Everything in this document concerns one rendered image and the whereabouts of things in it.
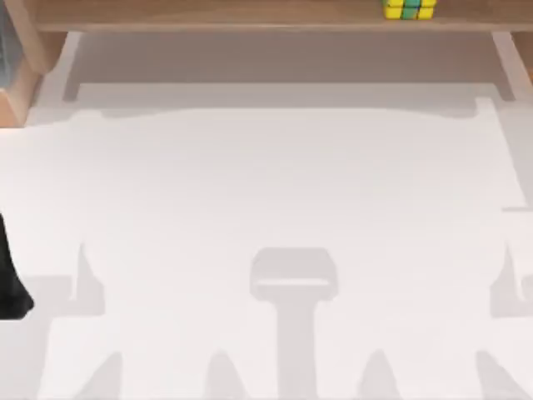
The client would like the wooden shelf unit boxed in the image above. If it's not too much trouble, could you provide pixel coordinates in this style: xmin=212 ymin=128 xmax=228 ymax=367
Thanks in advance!
xmin=24 ymin=0 xmax=533 ymax=103

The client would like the yellow and green puzzle cube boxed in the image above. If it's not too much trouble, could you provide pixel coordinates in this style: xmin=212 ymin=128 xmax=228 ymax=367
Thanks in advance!
xmin=382 ymin=0 xmax=437 ymax=21

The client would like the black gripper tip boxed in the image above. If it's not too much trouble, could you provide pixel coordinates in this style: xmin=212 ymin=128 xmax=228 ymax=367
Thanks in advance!
xmin=0 ymin=212 xmax=35 ymax=322

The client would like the wooden cupboard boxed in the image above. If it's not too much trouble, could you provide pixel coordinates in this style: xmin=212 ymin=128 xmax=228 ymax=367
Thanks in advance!
xmin=0 ymin=0 xmax=47 ymax=128

